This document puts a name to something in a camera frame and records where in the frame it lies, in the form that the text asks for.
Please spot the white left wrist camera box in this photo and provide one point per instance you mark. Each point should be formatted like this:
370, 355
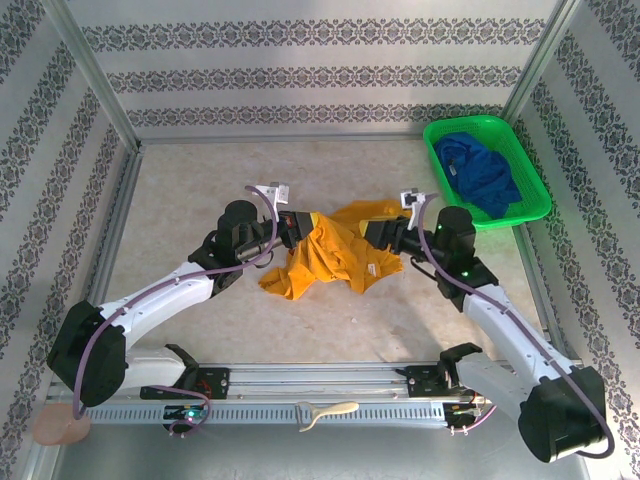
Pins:
275, 192

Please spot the blue t-shirt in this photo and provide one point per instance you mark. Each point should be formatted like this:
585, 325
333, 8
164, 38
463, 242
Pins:
480, 175

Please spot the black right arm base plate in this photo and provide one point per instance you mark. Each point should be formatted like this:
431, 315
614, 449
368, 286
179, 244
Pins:
420, 382

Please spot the aluminium side rail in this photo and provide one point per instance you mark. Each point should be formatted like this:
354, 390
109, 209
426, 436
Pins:
524, 240
131, 167

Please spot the aluminium frame post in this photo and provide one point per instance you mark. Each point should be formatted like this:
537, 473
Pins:
90, 75
540, 55

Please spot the aluminium back rail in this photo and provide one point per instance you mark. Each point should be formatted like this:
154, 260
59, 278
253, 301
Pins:
300, 138

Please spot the yellow t-shirt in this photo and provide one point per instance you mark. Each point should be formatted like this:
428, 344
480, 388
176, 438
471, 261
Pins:
335, 250

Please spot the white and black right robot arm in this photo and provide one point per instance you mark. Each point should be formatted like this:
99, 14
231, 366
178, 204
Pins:
500, 325

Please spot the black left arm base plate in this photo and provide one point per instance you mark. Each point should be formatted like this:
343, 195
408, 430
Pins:
217, 382

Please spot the aluminium mounting rail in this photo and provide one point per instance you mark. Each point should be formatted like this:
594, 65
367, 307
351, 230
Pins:
325, 377

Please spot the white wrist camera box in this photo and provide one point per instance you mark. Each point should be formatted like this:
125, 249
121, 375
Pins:
275, 192
411, 197

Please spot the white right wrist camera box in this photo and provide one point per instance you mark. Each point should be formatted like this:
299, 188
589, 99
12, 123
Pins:
411, 197

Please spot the pink round disc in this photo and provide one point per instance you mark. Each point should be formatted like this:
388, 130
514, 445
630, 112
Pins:
50, 430

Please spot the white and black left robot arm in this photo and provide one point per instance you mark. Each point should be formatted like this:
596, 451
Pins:
160, 300

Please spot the green plastic basket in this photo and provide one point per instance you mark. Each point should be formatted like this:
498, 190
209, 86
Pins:
465, 122

